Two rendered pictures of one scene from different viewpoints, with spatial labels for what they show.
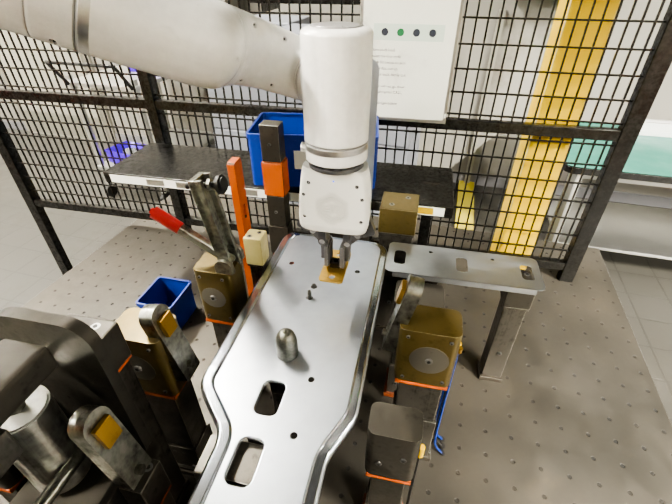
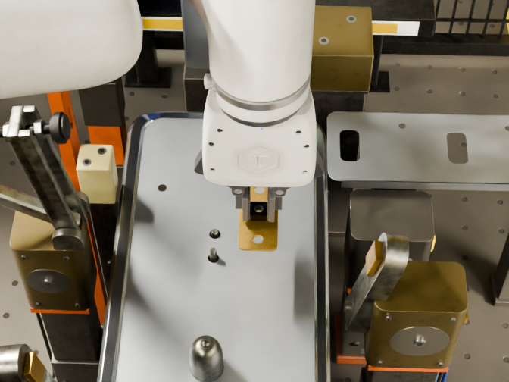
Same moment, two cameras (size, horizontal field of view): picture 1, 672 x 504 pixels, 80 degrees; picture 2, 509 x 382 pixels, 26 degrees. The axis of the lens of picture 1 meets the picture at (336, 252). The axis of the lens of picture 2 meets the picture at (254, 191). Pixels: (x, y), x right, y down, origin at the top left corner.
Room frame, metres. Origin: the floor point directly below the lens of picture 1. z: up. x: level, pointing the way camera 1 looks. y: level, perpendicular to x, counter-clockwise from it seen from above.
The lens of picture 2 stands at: (-0.10, 0.12, 1.96)
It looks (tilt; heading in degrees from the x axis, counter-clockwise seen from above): 53 degrees down; 349
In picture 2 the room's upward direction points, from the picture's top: straight up
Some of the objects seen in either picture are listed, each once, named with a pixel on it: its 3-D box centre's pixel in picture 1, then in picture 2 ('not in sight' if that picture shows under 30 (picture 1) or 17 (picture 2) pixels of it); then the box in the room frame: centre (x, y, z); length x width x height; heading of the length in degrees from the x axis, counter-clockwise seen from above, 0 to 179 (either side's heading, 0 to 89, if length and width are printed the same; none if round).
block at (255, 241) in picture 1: (264, 305); (112, 253); (0.63, 0.15, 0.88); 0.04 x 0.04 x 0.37; 78
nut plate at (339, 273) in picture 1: (335, 263); (258, 211); (0.51, 0.00, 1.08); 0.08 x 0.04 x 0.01; 168
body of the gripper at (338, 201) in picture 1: (336, 191); (259, 125); (0.52, 0.00, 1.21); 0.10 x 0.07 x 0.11; 78
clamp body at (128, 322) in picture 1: (165, 402); not in sight; (0.39, 0.28, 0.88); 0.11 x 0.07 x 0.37; 78
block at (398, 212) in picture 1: (393, 266); (329, 130); (0.76, -0.14, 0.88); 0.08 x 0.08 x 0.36; 78
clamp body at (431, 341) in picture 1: (425, 392); (413, 370); (0.42, -0.16, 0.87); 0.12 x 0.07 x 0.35; 78
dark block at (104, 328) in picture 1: (131, 428); not in sight; (0.33, 0.31, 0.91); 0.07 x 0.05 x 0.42; 78
